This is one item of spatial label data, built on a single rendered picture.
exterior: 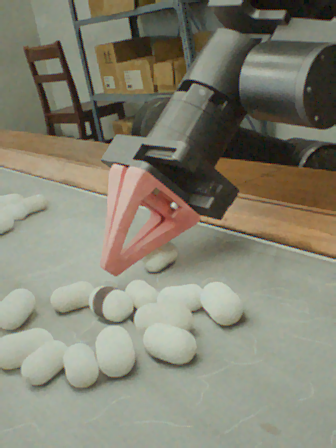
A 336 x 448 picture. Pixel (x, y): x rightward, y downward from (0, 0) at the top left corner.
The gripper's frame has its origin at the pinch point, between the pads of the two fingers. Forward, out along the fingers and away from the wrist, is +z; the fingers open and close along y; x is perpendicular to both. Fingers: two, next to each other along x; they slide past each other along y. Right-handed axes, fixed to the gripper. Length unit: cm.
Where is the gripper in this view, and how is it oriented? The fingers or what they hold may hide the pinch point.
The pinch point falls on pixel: (113, 262)
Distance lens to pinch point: 47.3
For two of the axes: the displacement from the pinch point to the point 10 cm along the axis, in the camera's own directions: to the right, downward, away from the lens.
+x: 6.7, 5.1, 5.5
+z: -5.1, 8.5, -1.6
